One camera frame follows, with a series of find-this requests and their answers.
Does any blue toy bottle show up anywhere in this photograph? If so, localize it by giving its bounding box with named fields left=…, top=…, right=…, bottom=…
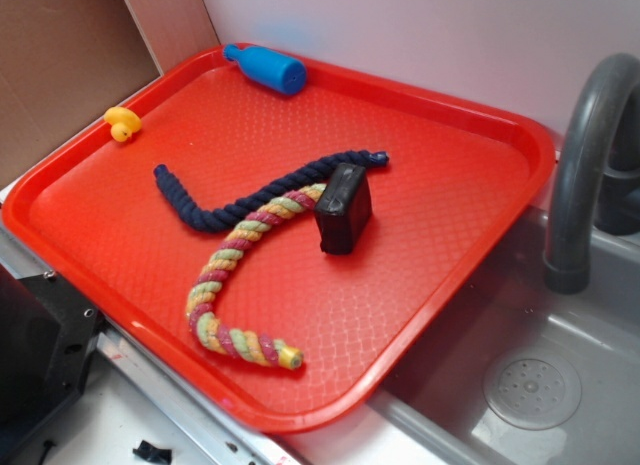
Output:
left=222, top=44, right=307, bottom=96

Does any yellow rubber duck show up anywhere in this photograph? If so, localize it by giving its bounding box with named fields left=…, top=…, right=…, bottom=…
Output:
left=103, top=106, right=142, bottom=143

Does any dark blue twisted rope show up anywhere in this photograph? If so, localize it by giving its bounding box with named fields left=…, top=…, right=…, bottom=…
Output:
left=153, top=149, right=391, bottom=233

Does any black tape scrap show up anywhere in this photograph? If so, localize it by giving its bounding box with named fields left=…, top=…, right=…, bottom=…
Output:
left=132, top=440, right=173, bottom=465

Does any brown cardboard panel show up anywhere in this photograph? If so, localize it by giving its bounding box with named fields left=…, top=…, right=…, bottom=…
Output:
left=1, top=0, right=219, bottom=186

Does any multicolored twisted rope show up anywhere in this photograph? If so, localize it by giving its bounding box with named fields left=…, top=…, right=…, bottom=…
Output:
left=185, top=182, right=328, bottom=372

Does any black rectangular block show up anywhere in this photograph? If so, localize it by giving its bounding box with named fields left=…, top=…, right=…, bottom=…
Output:
left=314, top=163, right=372, bottom=255

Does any red plastic tray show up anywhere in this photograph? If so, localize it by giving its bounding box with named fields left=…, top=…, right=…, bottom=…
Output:
left=2, top=49, right=555, bottom=434

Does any grey toy sink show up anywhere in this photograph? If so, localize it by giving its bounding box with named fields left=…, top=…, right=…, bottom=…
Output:
left=284, top=129, right=640, bottom=465

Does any grey toy faucet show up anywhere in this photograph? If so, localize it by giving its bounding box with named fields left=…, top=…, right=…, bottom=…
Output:
left=543, top=53, right=639, bottom=294

